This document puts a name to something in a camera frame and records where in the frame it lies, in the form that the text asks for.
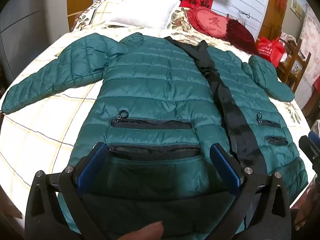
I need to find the red shopping bag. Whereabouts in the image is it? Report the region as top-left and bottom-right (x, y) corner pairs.
(255, 36), (285, 67)

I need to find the wooden chair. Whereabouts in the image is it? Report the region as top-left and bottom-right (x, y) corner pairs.
(276, 37), (312, 93)

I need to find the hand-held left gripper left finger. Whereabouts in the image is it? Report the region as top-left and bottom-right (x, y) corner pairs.
(24, 142), (111, 240)

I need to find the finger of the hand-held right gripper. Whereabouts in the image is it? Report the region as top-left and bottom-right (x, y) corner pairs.
(299, 131), (320, 173)

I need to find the framed wall picture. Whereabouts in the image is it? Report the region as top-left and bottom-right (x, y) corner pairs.
(290, 0), (306, 18)

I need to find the wooden door frame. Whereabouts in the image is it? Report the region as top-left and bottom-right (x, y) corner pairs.
(257, 0), (290, 41)

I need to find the person's left hand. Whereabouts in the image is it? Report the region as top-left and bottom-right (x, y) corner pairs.
(117, 221), (165, 240)

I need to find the white pillow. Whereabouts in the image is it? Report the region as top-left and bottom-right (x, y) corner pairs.
(107, 0), (181, 29)

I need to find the green puffer jacket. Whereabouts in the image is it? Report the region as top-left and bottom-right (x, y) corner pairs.
(1, 32), (308, 240)

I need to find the dark red velvet cushion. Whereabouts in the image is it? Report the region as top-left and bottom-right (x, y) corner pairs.
(226, 19), (258, 55)

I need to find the pink floral curtain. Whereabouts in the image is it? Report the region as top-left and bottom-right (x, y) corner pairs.
(297, 6), (320, 87)

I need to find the bed with plaid floral sheet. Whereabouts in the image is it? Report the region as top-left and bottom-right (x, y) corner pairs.
(0, 0), (313, 207)

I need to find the grey wardrobe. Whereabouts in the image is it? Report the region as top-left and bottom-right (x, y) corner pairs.
(0, 0), (73, 82)

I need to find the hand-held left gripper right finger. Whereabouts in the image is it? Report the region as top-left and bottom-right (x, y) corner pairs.
(209, 143), (292, 240)

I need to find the red heart-shaped cushion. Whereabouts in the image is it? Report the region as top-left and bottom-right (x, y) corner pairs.
(188, 6), (232, 40)

